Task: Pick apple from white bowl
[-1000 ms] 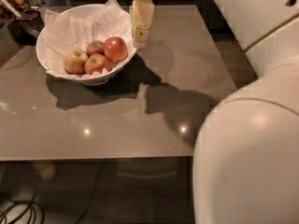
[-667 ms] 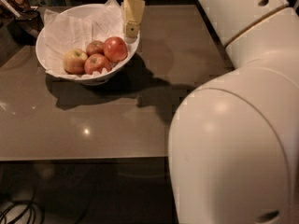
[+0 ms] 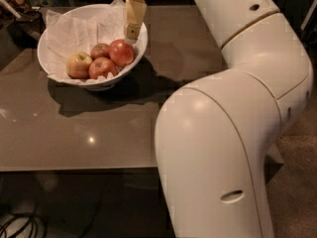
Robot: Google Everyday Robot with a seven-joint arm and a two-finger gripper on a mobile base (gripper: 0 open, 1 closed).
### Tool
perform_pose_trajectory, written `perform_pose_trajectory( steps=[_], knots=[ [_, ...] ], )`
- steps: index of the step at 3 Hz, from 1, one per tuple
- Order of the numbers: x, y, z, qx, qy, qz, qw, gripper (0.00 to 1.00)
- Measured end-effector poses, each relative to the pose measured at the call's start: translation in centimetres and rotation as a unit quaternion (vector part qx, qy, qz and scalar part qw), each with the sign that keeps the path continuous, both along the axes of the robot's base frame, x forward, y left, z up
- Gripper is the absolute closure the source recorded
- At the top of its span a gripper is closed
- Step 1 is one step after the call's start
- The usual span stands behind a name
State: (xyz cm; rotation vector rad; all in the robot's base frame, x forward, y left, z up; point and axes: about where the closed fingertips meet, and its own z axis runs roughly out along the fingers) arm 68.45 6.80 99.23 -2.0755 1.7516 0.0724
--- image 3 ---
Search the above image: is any yellow-green apple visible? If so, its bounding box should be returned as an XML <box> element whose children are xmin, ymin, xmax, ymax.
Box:
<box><xmin>65</xmin><ymin>52</ymin><xmax>93</xmax><ymax>79</ymax></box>

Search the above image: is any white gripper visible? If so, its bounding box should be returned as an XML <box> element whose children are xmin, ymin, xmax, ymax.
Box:
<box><xmin>124</xmin><ymin>0</ymin><xmax>147</xmax><ymax>45</ymax></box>

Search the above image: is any red apple front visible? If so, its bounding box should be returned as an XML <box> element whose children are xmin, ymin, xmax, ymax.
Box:
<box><xmin>89</xmin><ymin>58</ymin><xmax>118</xmax><ymax>79</ymax></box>

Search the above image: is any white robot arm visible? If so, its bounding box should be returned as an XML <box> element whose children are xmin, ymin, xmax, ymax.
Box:
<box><xmin>155</xmin><ymin>0</ymin><xmax>313</xmax><ymax>238</ymax></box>

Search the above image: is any large red apple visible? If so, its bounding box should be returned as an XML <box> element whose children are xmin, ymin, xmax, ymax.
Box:
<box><xmin>109</xmin><ymin>39</ymin><xmax>135</xmax><ymax>67</ymax></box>

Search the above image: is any white bowl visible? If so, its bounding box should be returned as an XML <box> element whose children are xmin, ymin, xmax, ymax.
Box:
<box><xmin>37</xmin><ymin>3</ymin><xmax>150</xmax><ymax>91</ymax></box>

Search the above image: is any small red apple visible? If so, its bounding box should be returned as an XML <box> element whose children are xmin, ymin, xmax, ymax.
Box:
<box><xmin>91</xmin><ymin>43</ymin><xmax>110</xmax><ymax>60</ymax></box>

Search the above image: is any dark clutter at table corner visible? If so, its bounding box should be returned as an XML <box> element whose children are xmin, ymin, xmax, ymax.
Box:
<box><xmin>0</xmin><ymin>0</ymin><xmax>46</xmax><ymax>48</ymax></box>

